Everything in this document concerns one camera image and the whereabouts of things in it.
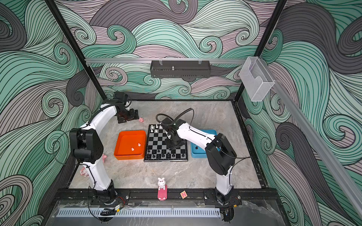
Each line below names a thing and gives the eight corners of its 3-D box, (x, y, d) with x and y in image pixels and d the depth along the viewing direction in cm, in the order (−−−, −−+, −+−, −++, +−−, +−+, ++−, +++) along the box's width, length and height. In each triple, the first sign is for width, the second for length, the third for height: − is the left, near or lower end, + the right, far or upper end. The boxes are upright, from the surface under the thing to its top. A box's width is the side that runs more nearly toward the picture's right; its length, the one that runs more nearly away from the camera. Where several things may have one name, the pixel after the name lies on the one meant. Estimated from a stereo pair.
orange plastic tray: (114, 159, 89) (111, 156, 85) (122, 134, 101) (119, 130, 97) (143, 159, 89) (142, 156, 85) (148, 134, 101) (146, 130, 97)
